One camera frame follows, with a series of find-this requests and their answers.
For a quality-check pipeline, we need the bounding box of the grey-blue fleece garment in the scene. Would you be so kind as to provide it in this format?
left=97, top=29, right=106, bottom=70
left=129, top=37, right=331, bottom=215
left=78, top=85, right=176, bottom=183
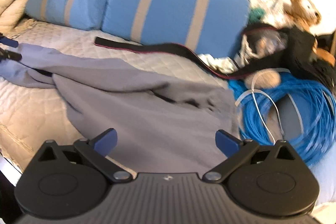
left=1, top=44, right=237, bottom=174

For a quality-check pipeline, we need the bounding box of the quilted grey bedspread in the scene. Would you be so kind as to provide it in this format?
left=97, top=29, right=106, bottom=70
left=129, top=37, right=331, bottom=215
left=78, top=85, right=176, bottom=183
left=0, top=0, right=253, bottom=169

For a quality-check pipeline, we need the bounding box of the black bag with clutter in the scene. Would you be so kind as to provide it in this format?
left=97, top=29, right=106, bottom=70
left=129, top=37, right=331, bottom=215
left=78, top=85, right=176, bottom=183
left=231, top=23, right=335, bottom=90

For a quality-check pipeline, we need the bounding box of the right blue striped pillow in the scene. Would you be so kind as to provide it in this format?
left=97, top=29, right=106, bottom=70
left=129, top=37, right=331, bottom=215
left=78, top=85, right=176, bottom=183
left=101, top=0, right=250, bottom=57

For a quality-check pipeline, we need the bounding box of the teal knitted item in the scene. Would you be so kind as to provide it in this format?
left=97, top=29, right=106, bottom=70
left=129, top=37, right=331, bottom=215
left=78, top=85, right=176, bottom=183
left=248, top=7, right=266, bottom=24

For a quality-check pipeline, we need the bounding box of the brown teddy bear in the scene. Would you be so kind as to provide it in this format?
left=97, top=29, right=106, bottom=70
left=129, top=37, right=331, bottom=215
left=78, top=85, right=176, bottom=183
left=283, top=0, right=321, bottom=32

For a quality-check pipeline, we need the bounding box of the blue cable coil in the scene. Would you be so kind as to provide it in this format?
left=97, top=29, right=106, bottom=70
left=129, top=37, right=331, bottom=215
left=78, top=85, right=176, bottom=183
left=227, top=72, right=336, bottom=167

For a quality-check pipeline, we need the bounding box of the black strap with red edge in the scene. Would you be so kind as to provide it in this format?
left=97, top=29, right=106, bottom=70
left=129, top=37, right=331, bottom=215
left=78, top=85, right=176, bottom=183
left=94, top=23, right=287, bottom=80

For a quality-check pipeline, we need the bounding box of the white flat cable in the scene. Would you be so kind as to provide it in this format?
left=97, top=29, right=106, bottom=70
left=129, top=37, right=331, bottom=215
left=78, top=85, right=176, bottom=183
left=234, top=68, right=305, bottom=146

